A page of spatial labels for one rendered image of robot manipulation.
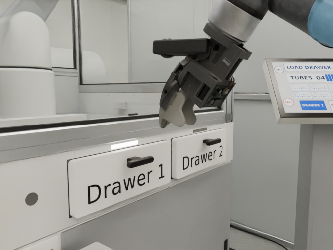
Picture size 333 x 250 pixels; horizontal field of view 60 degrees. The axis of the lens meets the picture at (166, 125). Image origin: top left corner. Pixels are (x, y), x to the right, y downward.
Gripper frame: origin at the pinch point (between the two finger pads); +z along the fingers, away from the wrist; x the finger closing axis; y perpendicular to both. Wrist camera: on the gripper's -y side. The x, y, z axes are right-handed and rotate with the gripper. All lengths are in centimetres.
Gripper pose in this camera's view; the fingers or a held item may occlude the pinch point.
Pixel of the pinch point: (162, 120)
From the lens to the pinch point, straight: 57.1
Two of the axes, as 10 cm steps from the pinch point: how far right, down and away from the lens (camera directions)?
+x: 6.2, -0.9, 7.8
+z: -4.6, 7.7, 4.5
